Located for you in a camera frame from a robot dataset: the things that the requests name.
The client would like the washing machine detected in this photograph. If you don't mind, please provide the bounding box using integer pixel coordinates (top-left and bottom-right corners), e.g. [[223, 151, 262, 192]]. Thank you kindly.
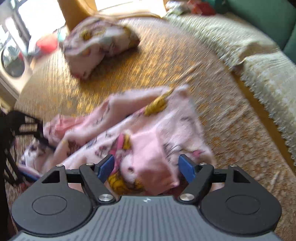
[[0, 32, 32, 106]]

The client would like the green sofa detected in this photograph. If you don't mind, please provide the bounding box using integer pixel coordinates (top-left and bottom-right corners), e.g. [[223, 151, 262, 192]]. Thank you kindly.
[[164, 8, 295, 159]]

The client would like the red booklet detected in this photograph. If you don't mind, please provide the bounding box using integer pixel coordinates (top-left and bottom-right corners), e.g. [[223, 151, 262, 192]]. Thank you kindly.
[[187, 0, 216, 16]]

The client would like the red plastic cup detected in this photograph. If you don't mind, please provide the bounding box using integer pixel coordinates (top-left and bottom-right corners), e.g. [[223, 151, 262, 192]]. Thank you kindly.
[[36, 35, 58, 54]]

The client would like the pink cartoon fleece garment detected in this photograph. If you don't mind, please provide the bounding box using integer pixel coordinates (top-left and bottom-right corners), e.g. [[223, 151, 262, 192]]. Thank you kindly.
[[18, 86, 216, 195]]

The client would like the folded pink floral garment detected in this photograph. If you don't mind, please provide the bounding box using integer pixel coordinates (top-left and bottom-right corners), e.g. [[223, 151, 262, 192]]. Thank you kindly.
[[61, 17, 140, 79]]

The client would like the tan leather chair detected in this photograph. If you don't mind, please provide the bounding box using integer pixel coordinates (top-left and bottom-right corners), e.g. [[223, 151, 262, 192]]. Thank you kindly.
[[58, 0, 97, 30]]

